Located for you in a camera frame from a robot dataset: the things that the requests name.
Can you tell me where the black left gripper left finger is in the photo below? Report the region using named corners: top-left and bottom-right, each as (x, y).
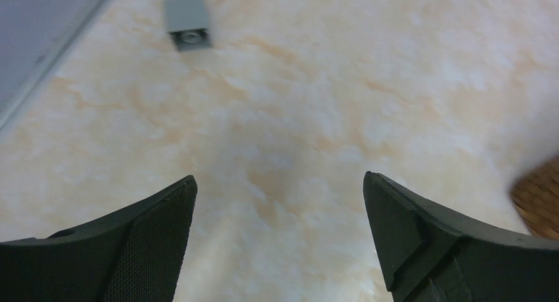
top-left (1, 175), bottom-right (198, 301)

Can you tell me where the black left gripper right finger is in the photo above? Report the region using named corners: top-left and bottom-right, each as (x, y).
top-left (363, 171), bottom-right (558, 301)

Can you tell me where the brown woven divided basket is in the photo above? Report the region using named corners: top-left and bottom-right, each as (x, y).
top-left (510, 156), bottom-right (558, 240)

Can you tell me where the grey small tool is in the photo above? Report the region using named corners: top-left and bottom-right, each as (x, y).
top-left (163, 0), bottom-right (212, 51)

